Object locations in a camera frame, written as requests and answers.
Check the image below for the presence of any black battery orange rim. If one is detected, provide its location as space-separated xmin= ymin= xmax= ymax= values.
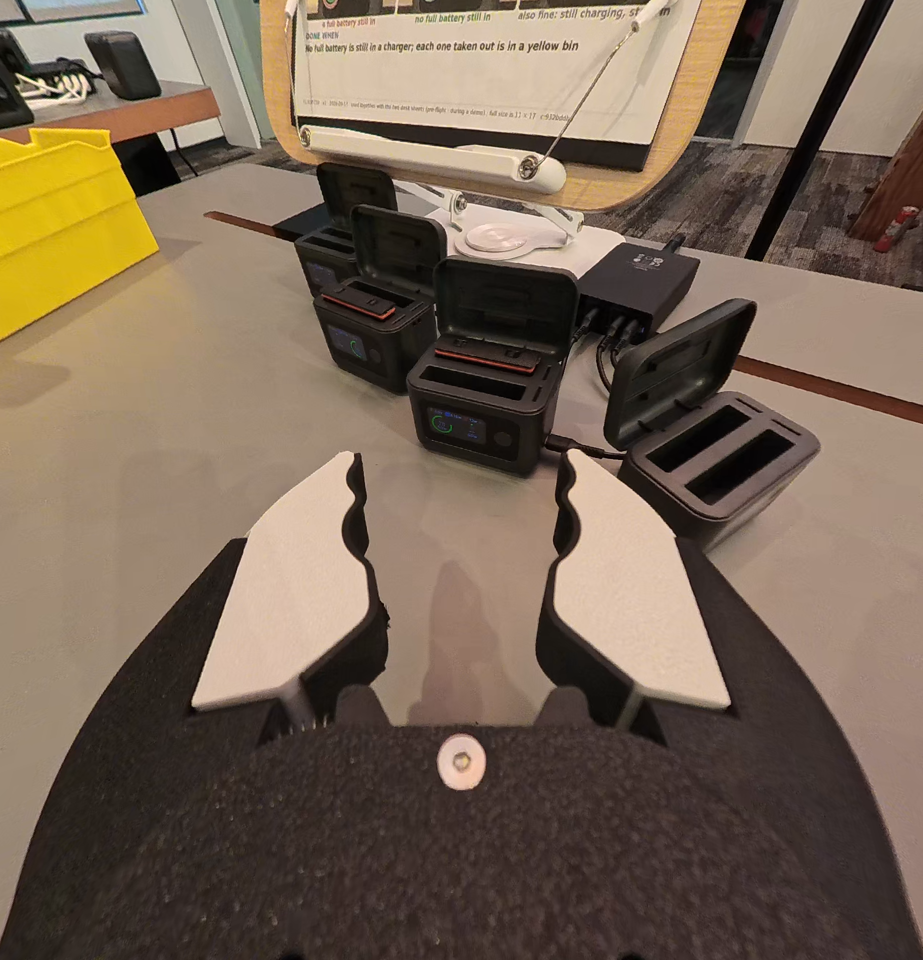
xmin=433 ymin=341 xmax=541 ymax=376
xmin=322 ymin=291 xmax=399 ymax=325

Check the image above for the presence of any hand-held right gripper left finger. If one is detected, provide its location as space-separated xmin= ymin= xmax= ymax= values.
xmin=190 ymin=451 xmax=391 ymax=723

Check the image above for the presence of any wooden edged table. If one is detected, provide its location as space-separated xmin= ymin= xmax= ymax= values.
xmin=0 ymin=78 xmax=223 ymax=145

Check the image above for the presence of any wooden pillar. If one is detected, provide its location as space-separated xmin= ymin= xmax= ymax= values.
xmin=847 ymin=90 xmax=923 ymax=241

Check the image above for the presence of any yellow plastic bin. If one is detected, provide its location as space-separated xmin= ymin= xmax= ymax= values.
xmin=0 ymin=127 xmax=160 ymax=352

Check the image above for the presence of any black charging hub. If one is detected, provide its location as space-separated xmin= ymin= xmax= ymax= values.
xmin=577 ymin=241 xmax=700 ymax=339

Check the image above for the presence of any instruction sheet on wooden stand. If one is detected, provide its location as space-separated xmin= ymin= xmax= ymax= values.
xmin=260 ymin=0 xmax=749 ymax=213

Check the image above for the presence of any white paper poster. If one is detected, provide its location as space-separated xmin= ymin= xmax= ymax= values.
xmin=292 ymin=0 xmax=704 ymax=172

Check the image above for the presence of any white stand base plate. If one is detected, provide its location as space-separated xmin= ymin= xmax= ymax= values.
xmin=446 ymin=217 xmax=626 ymax=285

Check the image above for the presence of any small red canister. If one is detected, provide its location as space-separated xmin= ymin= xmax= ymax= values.
xmin=874 ymin=204 xmax=920 ymax=252

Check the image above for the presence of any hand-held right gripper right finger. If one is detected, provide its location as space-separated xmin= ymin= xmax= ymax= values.
xmin=536 ymin=448 xmax=733 ymax=730

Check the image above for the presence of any white coiled cable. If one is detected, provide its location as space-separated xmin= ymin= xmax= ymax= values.
xmin=15 ymin=63 xmax=97 ymax=104

